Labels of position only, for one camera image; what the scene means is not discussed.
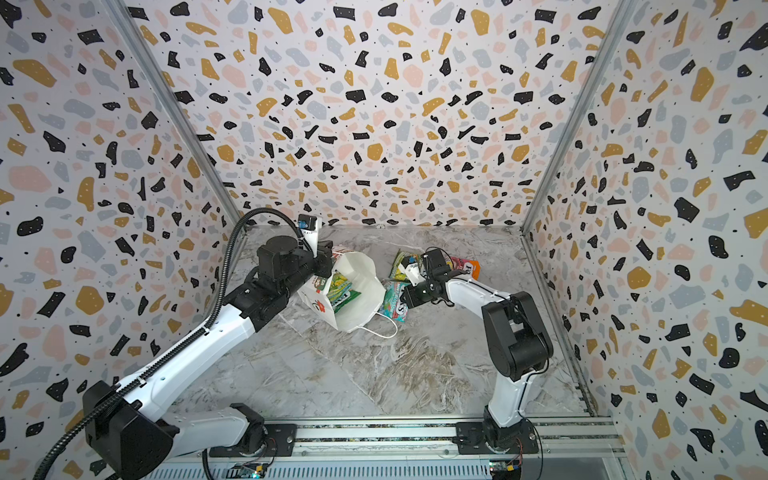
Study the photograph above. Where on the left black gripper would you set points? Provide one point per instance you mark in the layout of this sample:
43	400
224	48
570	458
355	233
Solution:
323	257

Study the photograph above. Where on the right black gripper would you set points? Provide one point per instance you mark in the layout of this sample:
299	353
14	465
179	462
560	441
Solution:
411	294

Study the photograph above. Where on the orange pink candy packet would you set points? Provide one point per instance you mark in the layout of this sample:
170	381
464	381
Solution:
471	267

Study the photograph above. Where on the green yellow candy packet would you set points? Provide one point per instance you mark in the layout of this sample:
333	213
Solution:
394	273

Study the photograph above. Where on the white paper bag with flower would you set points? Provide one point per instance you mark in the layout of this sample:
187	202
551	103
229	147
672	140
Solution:
361	270

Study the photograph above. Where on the teal mint candy packet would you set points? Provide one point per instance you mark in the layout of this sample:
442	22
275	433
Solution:
393	307

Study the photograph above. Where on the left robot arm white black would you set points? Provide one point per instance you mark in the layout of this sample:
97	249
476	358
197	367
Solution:
131	430

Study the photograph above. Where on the green candy packet in bag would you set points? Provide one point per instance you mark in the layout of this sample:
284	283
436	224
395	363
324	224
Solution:
341	292

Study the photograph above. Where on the green circuit board left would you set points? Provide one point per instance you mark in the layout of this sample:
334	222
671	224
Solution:
249	470

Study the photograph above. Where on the circuit board right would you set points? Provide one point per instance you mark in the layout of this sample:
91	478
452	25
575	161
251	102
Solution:
505	469

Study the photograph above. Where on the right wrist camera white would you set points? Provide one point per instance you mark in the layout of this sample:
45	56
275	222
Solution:
411	268

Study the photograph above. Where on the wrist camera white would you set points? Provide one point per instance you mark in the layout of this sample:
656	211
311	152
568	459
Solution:
309	226
411	268

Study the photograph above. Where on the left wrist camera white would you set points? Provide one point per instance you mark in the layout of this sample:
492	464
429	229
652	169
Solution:
309	226

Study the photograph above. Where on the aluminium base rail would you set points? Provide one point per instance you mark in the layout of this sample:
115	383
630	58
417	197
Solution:
550	447

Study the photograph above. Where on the left aluminium corner post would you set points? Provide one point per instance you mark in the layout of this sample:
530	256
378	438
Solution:
122	20

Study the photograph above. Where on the aluminium corner post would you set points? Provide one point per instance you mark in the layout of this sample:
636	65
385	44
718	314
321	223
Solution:
122	20
616	26

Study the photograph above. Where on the right aluminium corner post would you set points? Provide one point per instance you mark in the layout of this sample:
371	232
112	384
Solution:
616	26

